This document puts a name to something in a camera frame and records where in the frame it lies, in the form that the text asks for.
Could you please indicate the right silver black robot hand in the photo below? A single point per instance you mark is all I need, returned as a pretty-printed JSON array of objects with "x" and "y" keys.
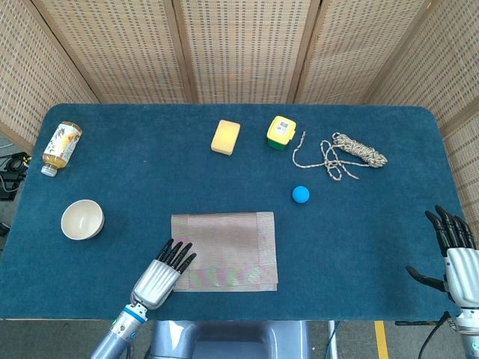
[{"x": 464, "y": 273}]

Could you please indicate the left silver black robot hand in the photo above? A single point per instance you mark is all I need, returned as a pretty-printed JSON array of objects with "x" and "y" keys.
[{"x": 155, "y": 284}]

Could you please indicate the brown woven placemat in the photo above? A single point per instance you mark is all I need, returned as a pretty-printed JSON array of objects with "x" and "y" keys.
[{"x": 232, "y": 247}]

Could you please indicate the cream bowl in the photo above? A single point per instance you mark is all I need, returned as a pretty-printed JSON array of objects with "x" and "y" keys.
[{"x": 82, "y": 220}]

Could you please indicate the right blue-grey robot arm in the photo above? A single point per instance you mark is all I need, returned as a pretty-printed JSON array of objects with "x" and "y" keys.
[{"x": 469, "y": 336}]

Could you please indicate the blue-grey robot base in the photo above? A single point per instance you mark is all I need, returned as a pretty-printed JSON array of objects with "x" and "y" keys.
[{"x": 224, "y": 340}]

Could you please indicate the blue carpet table cover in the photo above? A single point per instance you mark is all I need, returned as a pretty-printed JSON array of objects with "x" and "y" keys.
[{"x": 224, "y": 179}]

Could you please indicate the white table leg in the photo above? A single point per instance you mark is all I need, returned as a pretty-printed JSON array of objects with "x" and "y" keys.
[{"x": 332, "y": 340}]

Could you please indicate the yellow sponge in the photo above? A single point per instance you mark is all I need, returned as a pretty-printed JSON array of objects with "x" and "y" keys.
[{"x": 225, "y": 136}]

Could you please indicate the tea bottle with label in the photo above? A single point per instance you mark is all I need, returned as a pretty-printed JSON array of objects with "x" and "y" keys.
[{"x": 61, "y": 146}]

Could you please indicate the blue ball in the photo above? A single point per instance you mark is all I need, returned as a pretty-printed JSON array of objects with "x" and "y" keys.
[{"x": 301, "y": 194}]

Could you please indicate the green container yellow lid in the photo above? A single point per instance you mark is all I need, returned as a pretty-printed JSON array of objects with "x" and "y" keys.
[{"x": 281, "y": 131}]

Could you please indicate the woven bamboo screen panel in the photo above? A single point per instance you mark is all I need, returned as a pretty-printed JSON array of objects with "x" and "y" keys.
[
  {"x": 243, "y": 48},
  {"x": 355, "y": 48},
  {"x": 30, "y": 75},
  {"x": 449, "y": 75},
  {"x": 123, "y": 48}
]

